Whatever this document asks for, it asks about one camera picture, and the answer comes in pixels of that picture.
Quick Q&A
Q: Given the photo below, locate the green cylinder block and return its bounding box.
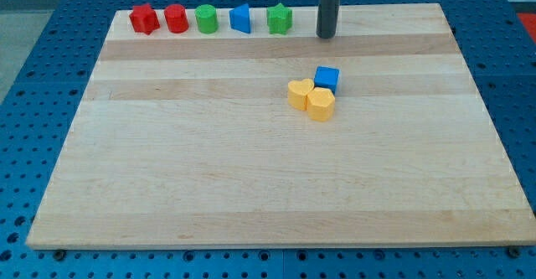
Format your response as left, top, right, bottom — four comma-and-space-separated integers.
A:
194, 4, 219, 34

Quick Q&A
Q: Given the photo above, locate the light wooden board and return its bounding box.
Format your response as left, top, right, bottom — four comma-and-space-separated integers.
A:
26, 3, 535, 250

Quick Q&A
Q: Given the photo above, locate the yellow heart block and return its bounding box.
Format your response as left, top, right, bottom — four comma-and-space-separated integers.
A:
287, 79, 314, 111

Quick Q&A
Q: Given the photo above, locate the blue triangular prism block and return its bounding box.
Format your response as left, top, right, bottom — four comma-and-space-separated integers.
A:
229, 3, 251, 34

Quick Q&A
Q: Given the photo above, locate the yellow hexagon block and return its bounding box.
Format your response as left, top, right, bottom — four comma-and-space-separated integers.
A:
307, 87, 336, 121

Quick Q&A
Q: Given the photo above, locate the green star block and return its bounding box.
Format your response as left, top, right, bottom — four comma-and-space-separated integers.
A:
266, 3, 293, 34

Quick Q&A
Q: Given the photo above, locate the blue cube block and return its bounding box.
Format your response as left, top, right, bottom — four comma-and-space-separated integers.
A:
313, 66, 340, 94

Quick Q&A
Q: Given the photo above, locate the red cylinder block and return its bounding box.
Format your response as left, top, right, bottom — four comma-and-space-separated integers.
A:
164, 4, 189, 34

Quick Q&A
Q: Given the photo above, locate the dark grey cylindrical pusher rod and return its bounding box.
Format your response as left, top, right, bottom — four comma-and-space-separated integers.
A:
316, 0, 340, 39

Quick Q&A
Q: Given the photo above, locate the red star block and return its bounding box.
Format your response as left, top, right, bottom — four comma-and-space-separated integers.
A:
129, 3, 160, 34

